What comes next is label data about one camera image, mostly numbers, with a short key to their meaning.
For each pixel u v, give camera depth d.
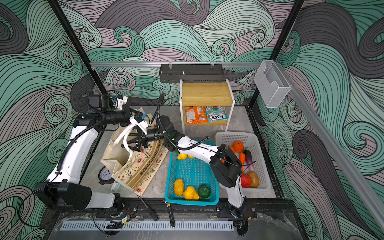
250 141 0.95
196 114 0.92
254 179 0.77
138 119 0.58
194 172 0.86
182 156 0.88
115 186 0.79
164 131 0.56
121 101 0.67
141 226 0.76
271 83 0.79
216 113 0.92
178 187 0.76
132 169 0.65
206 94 0.83
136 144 0.58
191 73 0.95
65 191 0.38
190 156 0.89
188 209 0.74
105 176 0.81
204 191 0.74
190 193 0.74
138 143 0.58
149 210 0.73
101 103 0.57
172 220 0.70
